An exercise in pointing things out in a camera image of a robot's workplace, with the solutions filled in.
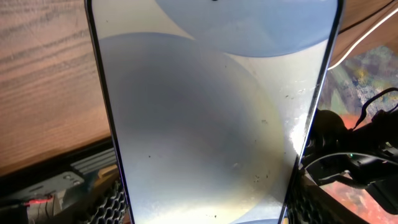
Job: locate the blue Galaxy smartphone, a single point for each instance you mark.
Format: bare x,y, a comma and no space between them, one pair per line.
209,102

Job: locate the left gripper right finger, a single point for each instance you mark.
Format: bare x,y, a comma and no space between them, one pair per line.
308,203

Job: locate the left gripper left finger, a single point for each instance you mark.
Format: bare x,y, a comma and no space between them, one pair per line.
110,207

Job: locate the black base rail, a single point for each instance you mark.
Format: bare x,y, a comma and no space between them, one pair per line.
61,189

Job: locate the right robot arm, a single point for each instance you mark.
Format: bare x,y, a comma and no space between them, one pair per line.
361,157

